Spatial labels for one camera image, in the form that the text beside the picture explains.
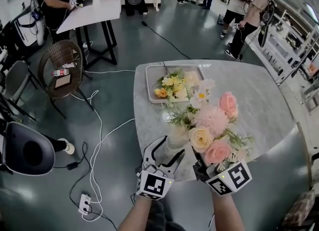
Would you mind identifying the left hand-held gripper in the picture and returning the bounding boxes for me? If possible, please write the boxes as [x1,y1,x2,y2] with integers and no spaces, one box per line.
[136,135,186,201]

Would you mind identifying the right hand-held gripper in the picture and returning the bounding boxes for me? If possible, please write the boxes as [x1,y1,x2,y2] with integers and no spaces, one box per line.
[193,159,253,196]

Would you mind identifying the translucent white vase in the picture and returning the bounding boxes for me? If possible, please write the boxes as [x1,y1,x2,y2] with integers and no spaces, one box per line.
[164,124,193,158]

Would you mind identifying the pink flowers bouquet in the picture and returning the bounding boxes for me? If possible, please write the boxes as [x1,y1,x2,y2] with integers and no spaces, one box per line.
[162,77,255,173]

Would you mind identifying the yellow flowers bouquet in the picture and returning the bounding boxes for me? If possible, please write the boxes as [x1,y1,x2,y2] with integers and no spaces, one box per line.
[154,60,200,104]

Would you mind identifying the person's right forearm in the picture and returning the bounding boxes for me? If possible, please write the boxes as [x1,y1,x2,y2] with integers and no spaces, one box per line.
[211,190,246,231]

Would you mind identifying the person's left forearm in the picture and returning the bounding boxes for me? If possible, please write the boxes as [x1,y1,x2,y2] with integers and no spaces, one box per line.
[117,195,162,231]

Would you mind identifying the person's dark trousers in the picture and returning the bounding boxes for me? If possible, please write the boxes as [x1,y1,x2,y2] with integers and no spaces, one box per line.
[146,199,186,231]

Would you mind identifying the beige rectangular tray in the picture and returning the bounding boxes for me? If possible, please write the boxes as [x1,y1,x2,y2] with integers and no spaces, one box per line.
[145,64,205,105]

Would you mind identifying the white power strip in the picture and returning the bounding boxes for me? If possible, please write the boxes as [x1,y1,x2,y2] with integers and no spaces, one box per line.
[78,194,92,216]

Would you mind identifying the brown notebook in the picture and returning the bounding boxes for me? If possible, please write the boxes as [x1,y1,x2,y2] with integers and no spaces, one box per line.
[54,75,72,89]

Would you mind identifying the plastic water bottle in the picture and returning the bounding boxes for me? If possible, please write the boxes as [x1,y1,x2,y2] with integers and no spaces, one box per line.
[51,69,70,77]

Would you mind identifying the brown wicker chair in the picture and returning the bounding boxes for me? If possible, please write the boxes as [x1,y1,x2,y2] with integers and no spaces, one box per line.
[37,39,95,120]

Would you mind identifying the white shelving rack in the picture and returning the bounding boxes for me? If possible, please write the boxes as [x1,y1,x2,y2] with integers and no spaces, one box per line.
[249,8,319,113]

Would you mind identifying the white black-legged table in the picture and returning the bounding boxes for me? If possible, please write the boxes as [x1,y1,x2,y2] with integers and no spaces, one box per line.
[56,0,123,66]

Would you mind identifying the grey plastic chair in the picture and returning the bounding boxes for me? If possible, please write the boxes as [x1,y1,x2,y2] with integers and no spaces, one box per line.
[0,60,38,122]

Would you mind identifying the white floor cable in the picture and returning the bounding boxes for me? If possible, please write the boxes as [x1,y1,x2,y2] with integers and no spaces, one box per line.
[71,69,137,222]

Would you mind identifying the black power adapter cable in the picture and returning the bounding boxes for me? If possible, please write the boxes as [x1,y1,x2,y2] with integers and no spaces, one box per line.
[53,141,118,230]

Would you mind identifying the black floor cable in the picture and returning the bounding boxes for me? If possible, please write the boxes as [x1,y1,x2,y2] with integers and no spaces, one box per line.
[141,20,192,60]

